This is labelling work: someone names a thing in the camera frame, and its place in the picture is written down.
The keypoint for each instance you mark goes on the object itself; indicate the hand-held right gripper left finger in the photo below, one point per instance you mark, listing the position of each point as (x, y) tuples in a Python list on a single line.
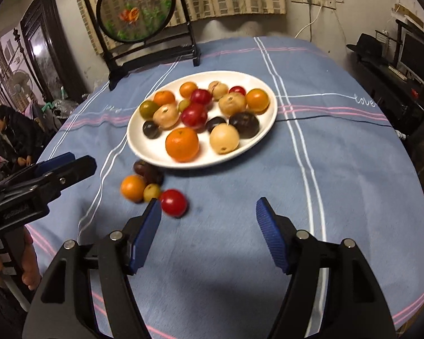
[(146, 236)]

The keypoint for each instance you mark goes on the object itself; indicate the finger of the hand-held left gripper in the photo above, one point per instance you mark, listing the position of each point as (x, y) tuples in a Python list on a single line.
[(74, 171), (54, 161)]

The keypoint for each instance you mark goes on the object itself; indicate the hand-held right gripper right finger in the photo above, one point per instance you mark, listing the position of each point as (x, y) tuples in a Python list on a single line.
[(272, 236)]

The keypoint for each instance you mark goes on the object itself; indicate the medium red apple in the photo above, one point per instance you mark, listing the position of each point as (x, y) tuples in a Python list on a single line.
[(174, 202)]

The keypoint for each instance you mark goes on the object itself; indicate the small green fruit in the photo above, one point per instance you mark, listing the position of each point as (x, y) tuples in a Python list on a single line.
[(152, 192)]

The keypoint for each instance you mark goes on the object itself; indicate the medium orange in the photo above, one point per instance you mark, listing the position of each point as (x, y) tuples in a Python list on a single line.
[(133, 188)]

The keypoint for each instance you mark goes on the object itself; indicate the dark purple plum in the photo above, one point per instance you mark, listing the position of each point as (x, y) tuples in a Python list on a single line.
[(214, 123), (148, 173)]

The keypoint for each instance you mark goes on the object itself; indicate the small dark purple fruit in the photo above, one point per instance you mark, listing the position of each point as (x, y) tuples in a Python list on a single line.
[(151, 129)]

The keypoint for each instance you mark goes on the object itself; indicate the olive green fruit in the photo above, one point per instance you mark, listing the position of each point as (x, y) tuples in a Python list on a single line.
[(147, 110)]

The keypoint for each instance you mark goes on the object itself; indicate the large orange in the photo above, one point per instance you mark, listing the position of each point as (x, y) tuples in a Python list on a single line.
[(182, 144)]

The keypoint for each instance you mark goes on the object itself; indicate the large beige pear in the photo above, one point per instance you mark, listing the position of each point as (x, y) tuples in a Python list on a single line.
[(232, 104), (166, 115)]

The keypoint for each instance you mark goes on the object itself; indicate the smooth beige pear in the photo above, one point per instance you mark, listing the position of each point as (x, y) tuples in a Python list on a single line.
[(224, 138)]

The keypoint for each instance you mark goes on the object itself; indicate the white oval plate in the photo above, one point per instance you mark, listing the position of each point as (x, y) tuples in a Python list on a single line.
[(261, 127)]

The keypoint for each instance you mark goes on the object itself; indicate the dark purple mangosteen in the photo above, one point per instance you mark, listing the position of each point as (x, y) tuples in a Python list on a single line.
[(244, 124)]

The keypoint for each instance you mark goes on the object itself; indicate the small yellow-green fruit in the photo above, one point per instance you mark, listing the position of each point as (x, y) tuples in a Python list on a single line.
[(183, 105)]

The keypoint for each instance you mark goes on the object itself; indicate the large red apple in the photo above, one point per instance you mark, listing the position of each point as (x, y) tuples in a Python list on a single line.
[(194, 115)]

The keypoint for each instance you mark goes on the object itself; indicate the yellow-orange fruit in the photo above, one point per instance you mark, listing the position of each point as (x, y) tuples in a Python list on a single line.
[(257, 100)]

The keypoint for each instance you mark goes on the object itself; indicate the small red tomato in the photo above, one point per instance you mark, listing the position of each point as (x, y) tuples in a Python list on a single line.
[(237, 89)]

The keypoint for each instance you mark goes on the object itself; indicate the person's left hand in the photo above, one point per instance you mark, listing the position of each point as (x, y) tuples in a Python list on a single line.
[(31, 261)]

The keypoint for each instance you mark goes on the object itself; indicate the blue plaid tablecloth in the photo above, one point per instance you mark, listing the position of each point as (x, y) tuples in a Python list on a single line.
[(339, 183)]

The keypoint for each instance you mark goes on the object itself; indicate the standing fan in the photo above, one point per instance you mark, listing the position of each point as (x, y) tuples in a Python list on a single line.
[(19, 83)]

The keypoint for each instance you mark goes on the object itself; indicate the small orange tangerine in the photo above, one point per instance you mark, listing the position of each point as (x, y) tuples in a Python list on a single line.
[(164, 99), (188, 89)]

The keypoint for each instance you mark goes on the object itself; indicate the dark wooden framed panel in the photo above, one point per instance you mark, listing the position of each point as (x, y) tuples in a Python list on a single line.
[(31, 42)]

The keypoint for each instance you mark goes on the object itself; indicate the red plum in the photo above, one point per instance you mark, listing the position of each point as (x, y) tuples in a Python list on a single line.
[(200, 97)]

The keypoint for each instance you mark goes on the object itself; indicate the small beige longan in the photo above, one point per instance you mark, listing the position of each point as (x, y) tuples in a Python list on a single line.
[(222, 92)]

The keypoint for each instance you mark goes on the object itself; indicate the round embroidered table screen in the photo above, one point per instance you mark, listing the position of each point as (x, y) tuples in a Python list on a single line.
[(137, 7)]

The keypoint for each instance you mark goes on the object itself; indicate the black desk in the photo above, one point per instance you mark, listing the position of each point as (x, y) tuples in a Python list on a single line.
[(392, 91)]

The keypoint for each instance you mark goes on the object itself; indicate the black hat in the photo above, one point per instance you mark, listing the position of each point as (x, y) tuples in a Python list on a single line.
[(369, 46)]

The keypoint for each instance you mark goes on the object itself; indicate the computer monitor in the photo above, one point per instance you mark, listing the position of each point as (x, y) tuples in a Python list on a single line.
[(418, 56)]

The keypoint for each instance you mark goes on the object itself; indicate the white power strip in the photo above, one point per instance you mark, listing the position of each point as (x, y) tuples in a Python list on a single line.
[(321, 1)]

